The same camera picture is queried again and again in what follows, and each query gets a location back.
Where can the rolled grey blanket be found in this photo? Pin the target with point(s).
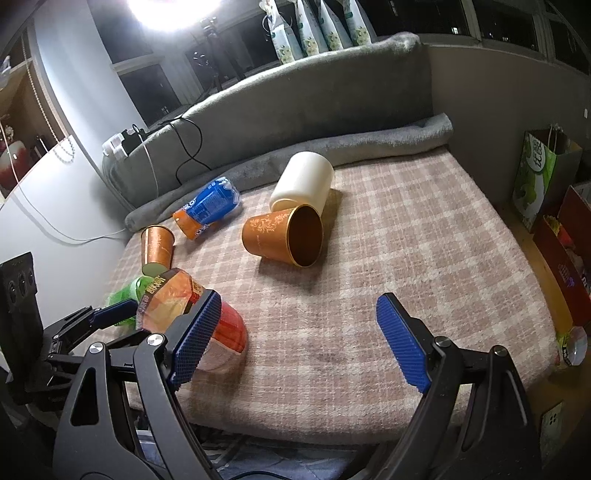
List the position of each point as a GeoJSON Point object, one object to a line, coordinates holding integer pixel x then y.
{"type": "Point", "coordinates": [378, 138]}

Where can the green plastic bottle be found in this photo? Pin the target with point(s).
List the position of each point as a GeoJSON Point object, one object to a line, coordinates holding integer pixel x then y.
{"type": "Point", "coordinates": [131, 290]}

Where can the green paper bag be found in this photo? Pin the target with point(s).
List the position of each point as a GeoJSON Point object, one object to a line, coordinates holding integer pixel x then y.
{"type": "Point", "coordinates": [538, 175]}

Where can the wall socket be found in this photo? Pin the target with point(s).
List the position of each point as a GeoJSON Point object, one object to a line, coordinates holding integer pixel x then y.
{"type": "Point", "coordinates": [552, 420]}

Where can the orange red snack packet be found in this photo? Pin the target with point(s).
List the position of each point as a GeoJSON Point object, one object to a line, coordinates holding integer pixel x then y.
{"type": "Point", "coordinates": [166, 302]}

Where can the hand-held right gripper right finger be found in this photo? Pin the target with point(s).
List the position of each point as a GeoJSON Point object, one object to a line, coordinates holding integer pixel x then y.
{"type": "Point", "coordinates": [402, 344]}

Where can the red and white jar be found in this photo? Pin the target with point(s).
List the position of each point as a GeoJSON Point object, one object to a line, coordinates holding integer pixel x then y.
{"type": "Point", "coordinates": [11, 164]}

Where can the blue snack packet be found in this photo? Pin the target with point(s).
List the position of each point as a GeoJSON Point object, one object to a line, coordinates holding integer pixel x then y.
{"type": "Point", "coordinates": [212, 205]}

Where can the wooden shelf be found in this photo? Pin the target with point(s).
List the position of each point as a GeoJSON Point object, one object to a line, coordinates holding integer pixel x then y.
{"type": "Point", "coordinates": [27, 110]}

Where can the round shiny container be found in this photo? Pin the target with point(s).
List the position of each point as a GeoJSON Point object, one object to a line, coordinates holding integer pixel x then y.
{"type": "Point", "coordinates": [572, 347]}

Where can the white bead strand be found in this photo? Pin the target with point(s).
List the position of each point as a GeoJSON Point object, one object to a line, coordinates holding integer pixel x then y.
{"type": "Point", "coordinates": [64, 150]}

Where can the grey padded backrest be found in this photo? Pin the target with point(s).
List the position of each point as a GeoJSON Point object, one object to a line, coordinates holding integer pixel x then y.
{"type": "Point", "coordinates": [314, 92]}

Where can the red cardboard box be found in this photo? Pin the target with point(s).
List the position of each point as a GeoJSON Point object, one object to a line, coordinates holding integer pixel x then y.
{"type": "Point", "coordinates": [561, 263]}

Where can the white power strip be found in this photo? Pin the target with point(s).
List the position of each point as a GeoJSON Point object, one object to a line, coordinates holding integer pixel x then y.
{"type": "Point", "coordinates": [114, 144]}

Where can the white cup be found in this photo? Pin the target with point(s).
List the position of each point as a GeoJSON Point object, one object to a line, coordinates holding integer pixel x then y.
{"type": "Point", "coordinates": [302, 180]}

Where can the bright round lamp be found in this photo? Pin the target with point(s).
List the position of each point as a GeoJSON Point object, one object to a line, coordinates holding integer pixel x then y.
{"type": "Point", "coordinates": [173, 11]}

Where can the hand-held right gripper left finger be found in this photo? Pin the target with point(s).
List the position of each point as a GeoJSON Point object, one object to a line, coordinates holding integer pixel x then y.
{"type": "Point", "coordinates": [194, 339]}

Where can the black tripod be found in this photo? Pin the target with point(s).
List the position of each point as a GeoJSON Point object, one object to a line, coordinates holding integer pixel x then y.
{"type": "Point", "coordinates": [217, 50]}

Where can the large orange patterned cup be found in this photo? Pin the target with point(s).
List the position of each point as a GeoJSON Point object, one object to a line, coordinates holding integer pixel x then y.
{"type": "Point", "coordinates": [272, 235]}

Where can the plaid bed mat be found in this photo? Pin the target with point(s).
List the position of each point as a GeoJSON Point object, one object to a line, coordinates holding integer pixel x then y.
{"type": "Point", "coordinates": [378, 240]}

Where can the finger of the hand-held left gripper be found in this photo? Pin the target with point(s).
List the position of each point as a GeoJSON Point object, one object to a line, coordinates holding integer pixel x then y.
{"type": "Point", "coordinates": [113, 314]}

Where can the small orange patterned cup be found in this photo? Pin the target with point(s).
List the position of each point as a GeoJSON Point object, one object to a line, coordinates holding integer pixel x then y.
{"type": "Point", "coordinates": [157, 247]}

